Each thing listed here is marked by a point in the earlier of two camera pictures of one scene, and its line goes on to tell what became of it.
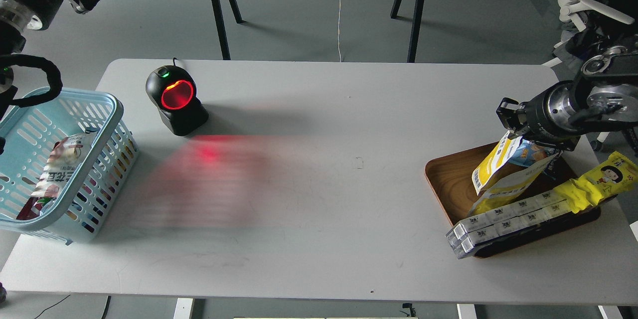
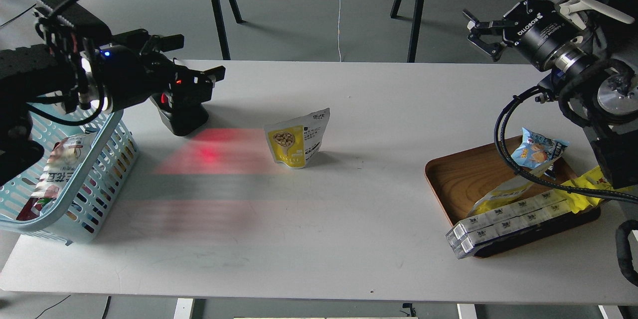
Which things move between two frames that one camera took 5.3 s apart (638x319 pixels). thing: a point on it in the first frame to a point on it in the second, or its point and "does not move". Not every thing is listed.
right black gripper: (554, 116) to (538, 28)
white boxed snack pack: (516, 217) does not move
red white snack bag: (66, 157) does not move
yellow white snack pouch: (503, 153) to (296, 143)
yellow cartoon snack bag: (618, 174) does not move
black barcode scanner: (173, 90) does not move
